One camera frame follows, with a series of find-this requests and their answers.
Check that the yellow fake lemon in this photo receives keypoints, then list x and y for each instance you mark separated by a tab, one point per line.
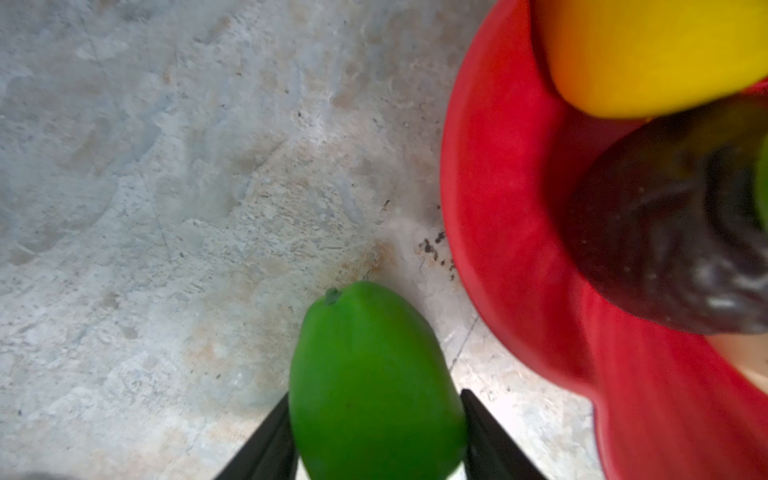
633	59

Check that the green fake lime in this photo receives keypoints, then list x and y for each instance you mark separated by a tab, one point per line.
370	394

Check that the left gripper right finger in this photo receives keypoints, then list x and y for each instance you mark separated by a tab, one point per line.
492	454

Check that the dark brown fake avocado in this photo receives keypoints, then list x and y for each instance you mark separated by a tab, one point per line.
664	225

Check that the cream fake pear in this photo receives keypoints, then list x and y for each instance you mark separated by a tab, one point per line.
746	353

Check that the red flower-shaped fruit bowl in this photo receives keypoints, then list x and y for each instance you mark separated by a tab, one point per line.
666	404

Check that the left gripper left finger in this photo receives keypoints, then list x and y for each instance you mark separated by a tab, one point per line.
270	452

